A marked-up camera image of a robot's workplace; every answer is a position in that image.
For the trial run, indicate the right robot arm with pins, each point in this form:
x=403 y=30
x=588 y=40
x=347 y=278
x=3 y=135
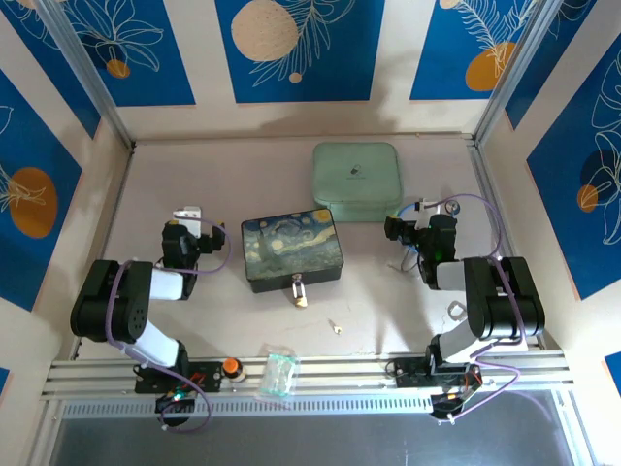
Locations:
x=504 y=301

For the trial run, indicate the aluminium frame post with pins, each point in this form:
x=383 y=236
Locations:
x=514 y=63
x=82 y=63

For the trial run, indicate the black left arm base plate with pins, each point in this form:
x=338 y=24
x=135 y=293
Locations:
x=208 y=381

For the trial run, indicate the small beige fragment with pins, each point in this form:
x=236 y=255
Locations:
x=335 y=326

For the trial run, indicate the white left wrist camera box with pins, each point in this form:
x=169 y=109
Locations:
x=189 y=218

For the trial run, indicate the clear plastic bag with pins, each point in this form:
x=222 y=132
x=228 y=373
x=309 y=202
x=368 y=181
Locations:
x=279 y=371

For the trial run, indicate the black right wiring connector block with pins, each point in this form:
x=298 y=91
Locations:
x=448 y=405

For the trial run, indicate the aluminium side rail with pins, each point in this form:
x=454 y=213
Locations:
x=104 y=247
x=487 y=194

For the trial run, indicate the blue poster with cream circle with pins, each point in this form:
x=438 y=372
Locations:
x=301 y=48

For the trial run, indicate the black left wiring connector block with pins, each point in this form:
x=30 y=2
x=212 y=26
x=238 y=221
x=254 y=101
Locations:
x=174 y=403

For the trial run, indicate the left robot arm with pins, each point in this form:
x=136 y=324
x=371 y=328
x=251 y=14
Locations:
x=109 y=306

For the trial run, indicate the orange push button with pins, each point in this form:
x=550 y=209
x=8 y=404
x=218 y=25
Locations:
x=231 y=366

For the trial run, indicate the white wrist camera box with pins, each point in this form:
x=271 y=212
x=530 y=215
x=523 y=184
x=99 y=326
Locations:
x=424 y=206
x=189 y=218

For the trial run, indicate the brass padlock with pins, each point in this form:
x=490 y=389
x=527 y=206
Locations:
x=301 y=293

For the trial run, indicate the blue floral wall poster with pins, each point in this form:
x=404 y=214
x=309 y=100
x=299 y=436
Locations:
x=145 y=48
x=43 y=63
x=572 y=48

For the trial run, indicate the black wiring connector block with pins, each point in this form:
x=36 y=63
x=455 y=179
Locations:
x=448 y=405
x=174 y=403

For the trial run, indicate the mint green square case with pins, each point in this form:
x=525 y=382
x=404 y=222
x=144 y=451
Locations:
x=356 y=179

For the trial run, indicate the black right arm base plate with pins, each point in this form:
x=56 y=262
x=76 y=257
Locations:
x=412 y=376

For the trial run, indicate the starry night painted box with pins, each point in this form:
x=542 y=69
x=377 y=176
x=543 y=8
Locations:
x=291 y=247

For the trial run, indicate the blue stethoscope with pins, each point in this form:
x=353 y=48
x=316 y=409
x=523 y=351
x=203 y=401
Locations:
x=452 y=207

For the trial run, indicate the aluminium table edge rail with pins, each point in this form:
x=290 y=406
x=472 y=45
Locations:
x=339 y=376

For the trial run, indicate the blue poster with orange circle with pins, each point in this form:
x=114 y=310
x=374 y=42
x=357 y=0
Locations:
x=34 y=204
x=466 y=48
x=582 y=194

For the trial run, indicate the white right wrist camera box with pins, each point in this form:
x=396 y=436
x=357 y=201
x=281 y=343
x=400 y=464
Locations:
x=424 y=206

